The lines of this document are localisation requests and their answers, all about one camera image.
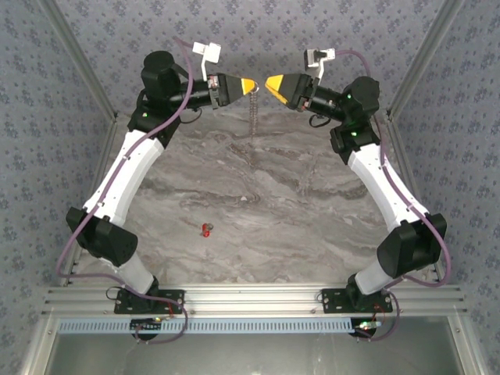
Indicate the red-headed key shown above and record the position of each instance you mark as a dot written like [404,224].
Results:
[205,234]

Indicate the short aluminium frame leg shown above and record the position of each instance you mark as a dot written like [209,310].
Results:
[466,351]
[37,351]

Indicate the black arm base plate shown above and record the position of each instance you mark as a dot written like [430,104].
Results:
[129,306]
[336,304]

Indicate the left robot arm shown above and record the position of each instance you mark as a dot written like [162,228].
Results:
[117,183]

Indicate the black controller board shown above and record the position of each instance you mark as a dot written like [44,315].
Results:
[367,331]
[140,325]

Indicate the wide aluminium mounting rail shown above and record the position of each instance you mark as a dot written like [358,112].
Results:
[250,301]

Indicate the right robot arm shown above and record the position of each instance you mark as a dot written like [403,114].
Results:
[386,187]

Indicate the grey metal sheet panel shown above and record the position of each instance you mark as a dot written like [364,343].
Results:
[250,355]

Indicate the slanted aluminium frame post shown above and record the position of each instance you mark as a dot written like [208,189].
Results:
[423,58]

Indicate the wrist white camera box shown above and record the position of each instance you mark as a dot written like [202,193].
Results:
[209,52]
[318,58]

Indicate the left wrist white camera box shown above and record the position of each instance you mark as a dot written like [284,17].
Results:
[209,52]

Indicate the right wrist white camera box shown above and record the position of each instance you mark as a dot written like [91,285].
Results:
[318,58]

